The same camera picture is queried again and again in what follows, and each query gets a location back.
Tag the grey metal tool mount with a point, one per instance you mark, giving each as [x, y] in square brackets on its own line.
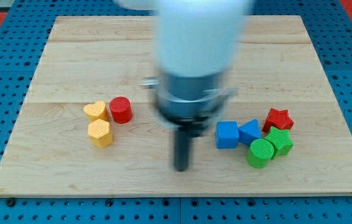
[190, 104]

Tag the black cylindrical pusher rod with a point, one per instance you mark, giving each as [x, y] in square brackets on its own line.
[182, 147]

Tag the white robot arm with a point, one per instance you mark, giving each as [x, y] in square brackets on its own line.
[195, 43]

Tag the blue triangle block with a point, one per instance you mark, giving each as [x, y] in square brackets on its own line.
[249, 132]

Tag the yellow hexagon block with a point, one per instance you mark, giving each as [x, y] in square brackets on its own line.
[100, 133]

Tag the blue cube block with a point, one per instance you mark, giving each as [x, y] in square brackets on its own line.
[226, 135]

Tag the red cylinder block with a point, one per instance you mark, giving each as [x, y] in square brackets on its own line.
[120, 108]

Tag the green cylinder block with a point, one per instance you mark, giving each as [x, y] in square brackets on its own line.
[260, 153]

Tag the yellow heart block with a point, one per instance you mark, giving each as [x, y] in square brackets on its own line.
[97, 110]

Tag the red star block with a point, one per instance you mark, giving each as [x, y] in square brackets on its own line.
[279, 119]

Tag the light wooden board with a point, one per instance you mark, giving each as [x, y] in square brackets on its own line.
[97, 58]

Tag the green star block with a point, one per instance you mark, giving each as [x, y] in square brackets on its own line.
[280, 140]

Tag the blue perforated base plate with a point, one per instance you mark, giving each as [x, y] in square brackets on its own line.
[23, 36]

